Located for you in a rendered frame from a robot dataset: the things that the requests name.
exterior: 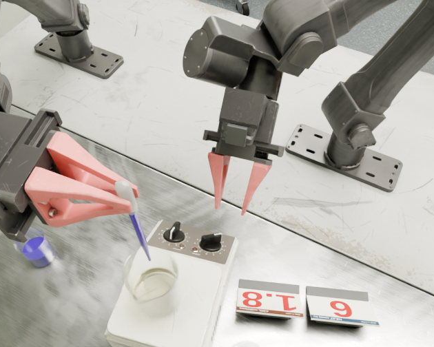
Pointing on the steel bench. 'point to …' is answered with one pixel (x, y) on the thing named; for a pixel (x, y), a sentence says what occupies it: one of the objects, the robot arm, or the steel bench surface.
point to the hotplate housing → (213, 306)
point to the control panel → (191, 235)
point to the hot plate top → (186, 270)
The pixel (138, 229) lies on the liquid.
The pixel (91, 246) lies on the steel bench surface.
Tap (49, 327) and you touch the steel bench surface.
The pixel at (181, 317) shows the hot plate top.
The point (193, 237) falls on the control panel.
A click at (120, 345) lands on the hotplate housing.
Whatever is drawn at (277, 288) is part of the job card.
